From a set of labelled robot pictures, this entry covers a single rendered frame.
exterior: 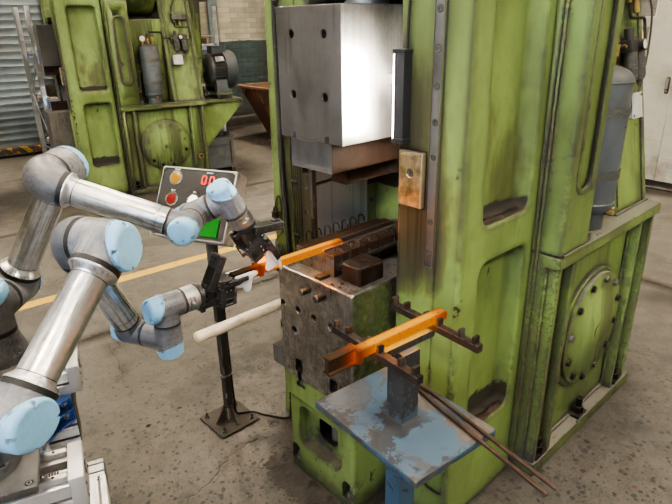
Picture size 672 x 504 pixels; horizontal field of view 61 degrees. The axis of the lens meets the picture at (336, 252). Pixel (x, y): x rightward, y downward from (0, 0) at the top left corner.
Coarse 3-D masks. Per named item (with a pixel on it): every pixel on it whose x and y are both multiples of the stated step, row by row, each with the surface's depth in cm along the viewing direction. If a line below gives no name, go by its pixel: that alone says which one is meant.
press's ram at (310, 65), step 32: (288, 32) 176; (320, 32) 166; (352, 32) 162; (384, 32) 171; (288, 64) 180; (320, 64) 169; (352, 64) 166; (384, 64) 175; (288, 96) 184; (320, 96) 173; (352, 96) 169; (384, 96) 178; (288, 128) 188; (320, 128) 177; (352, 128) 172; (384, 128) 182
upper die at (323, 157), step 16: (304, 144) 184; (320, 144) 179; (368, 144) 186; (384, 144) 192; (304, 160) 187; (320, 160) 181; (336, 160) 178; (352, 160) 183; (368, 160) 188; (384, 160) 194
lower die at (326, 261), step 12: (348, 228) 218; (360, 228) 215; (384, 228) 211; (396, 228) 214; (312, 240) 207; (324, 240) 204; (348, 240) 200; (360, 240) 202; (372, 240) 202; (384, 240) 205; (324, 252) 192; (336, 252) 192; (348, 252) 193; (324, 264) 194; (336, 264) 191
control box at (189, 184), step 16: (192, 176) 220; (208, 176) 217; (224, 176) 215; (240, 176) 216; (160, 192) 224; (176, 192) 221; (192, 192) 219; (240, 192) 217; (224, 224) 212; (208, 240) 213; (224, 240) 211
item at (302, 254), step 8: (336, 240) 198; (312, 248) 191; (320, 248) 192; (288, 256) 185; (296, 256) 186; (304, 256) 188; (256, 264) 177; (264, 264) 179; (232, 272) 172; (240, 272) 172; (264, 272) 178
